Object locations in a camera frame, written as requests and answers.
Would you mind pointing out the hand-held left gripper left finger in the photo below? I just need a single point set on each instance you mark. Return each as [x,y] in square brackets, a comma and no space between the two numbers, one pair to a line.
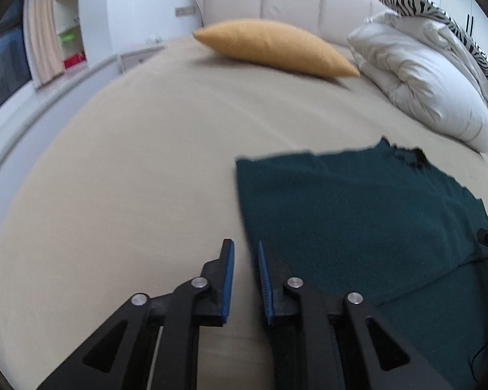
[228,284]

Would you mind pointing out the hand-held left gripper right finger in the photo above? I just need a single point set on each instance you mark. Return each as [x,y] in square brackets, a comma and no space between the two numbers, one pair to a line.
[264,284]

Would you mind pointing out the dark green knit sweater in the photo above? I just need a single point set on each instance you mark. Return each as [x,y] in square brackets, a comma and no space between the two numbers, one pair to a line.
[349,219]

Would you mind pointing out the bed with beige sheet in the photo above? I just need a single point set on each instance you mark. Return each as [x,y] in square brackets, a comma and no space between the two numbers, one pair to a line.
[126,170]

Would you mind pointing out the white folded duvet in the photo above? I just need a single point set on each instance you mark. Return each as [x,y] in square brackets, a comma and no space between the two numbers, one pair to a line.
[423,77]

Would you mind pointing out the yellow pillow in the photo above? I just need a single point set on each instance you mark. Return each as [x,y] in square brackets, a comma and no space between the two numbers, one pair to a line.
[268,46]

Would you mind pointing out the white nightstand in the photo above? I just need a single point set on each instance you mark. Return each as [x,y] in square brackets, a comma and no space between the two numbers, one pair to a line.
[136,57]

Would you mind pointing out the zebra print pillow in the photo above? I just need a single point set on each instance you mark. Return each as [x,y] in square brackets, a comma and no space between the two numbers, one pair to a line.
[414,4]

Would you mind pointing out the tissue box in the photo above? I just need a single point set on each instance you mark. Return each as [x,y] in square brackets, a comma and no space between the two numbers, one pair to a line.
[154,40]

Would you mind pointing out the white window ledge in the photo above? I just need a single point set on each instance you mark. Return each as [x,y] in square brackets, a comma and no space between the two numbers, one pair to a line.
[44,105]

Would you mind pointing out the red box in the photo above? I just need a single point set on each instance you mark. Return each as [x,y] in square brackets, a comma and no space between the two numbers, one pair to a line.
[73,61]

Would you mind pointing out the green lidded container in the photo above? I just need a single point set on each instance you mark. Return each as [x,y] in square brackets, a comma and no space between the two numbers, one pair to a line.
[68,37]

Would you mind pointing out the dark window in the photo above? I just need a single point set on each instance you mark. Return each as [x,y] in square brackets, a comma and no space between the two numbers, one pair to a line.
[6,65]

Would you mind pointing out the beige curtain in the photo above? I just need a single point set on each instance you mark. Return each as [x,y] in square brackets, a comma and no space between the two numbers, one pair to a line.
[42,32]

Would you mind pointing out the wall socket panel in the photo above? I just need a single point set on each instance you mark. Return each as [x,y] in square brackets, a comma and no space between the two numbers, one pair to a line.
[184,11]

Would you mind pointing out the white wall shelf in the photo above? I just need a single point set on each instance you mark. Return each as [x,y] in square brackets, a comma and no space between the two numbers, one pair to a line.
[67,12]

